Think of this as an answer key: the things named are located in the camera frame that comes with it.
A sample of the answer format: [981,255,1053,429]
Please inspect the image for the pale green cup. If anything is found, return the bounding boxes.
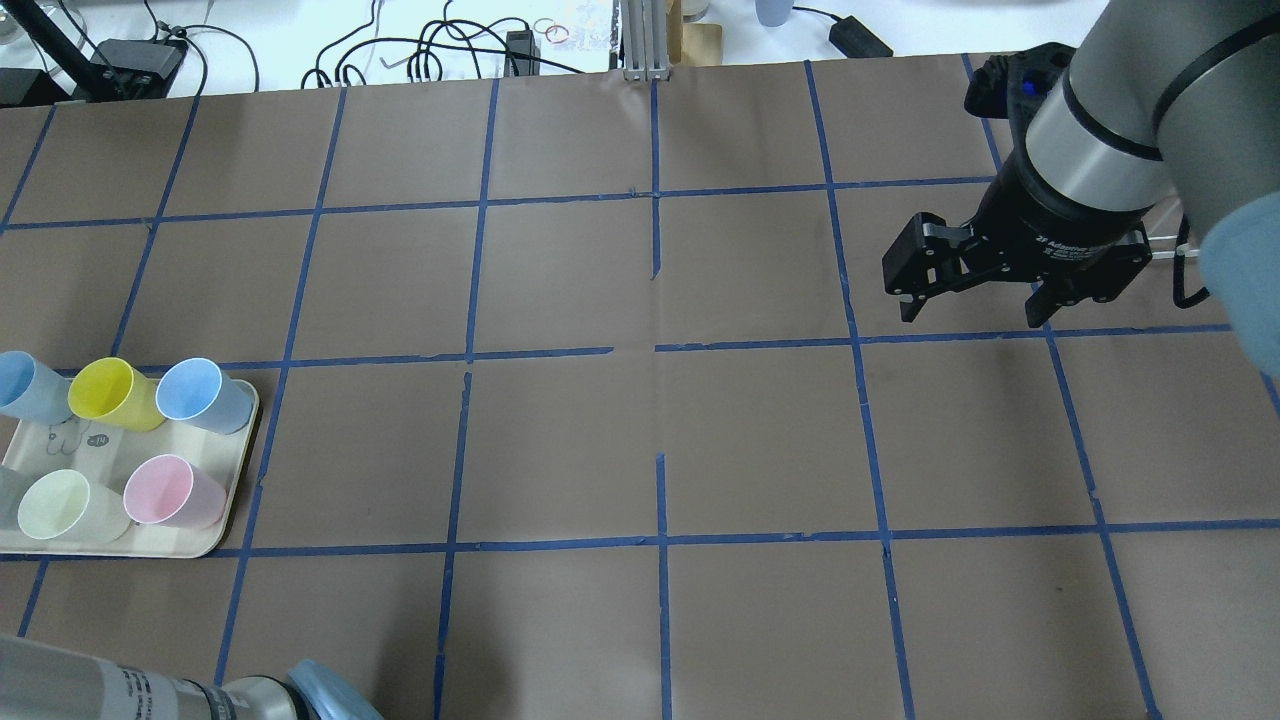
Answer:
[17,469,132,544]

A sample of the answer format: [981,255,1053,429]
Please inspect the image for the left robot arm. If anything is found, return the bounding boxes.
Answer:
[1,637,381,719]

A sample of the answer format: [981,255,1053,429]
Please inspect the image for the black monitor stand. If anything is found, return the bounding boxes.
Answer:
[3,1,191,102]

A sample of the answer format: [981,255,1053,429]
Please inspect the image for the white ikea cup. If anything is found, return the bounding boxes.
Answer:
[0,466,33,530]

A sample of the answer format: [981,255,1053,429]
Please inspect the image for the yellow cup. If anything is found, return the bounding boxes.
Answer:
[68,357,166,433]

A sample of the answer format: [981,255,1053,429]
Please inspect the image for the aluminium frame post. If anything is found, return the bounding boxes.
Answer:
[616,1,671,82]

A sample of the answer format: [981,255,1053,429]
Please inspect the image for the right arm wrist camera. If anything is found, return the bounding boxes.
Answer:
[963,42,1076,129]

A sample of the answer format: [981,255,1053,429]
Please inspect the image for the black power adapter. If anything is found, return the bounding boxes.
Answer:
[828,15,895,59]

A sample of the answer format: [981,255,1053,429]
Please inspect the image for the blue cup near pink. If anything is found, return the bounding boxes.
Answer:
[155,357,255,436]

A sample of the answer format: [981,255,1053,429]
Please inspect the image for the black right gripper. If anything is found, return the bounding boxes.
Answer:
[882,150,1152,328]

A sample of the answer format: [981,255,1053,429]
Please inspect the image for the white wire cup rack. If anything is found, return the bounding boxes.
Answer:
[1143,196,1199,260]

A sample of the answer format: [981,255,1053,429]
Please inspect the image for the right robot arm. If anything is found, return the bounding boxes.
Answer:
[882,1,1279,375]

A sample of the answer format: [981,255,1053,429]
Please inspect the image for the blue cup at tray end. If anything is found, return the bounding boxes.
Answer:
[1,350,73,425]

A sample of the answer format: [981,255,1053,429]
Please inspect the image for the beige serving tray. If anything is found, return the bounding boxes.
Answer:
[1,416,259,559]

